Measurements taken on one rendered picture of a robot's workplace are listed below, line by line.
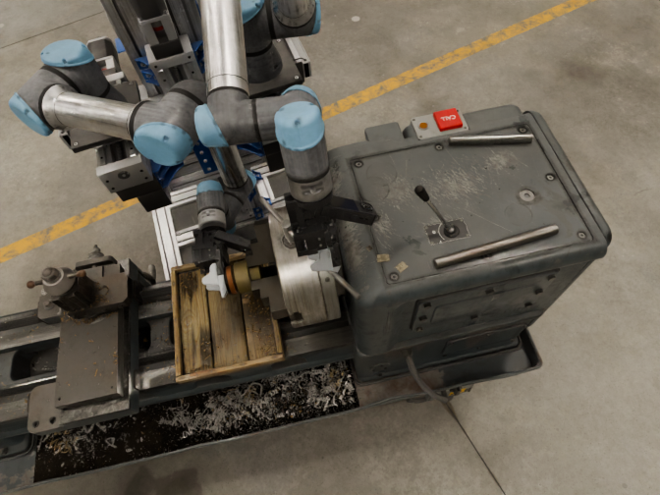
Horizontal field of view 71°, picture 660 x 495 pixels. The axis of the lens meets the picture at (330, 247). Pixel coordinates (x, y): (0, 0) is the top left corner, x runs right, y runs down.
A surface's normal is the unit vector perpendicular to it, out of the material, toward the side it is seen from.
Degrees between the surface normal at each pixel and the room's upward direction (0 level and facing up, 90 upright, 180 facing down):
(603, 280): 0
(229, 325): 0
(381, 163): 0
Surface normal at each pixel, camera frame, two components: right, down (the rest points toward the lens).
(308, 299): 0.15, 0.50
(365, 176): -0.06, -0.48
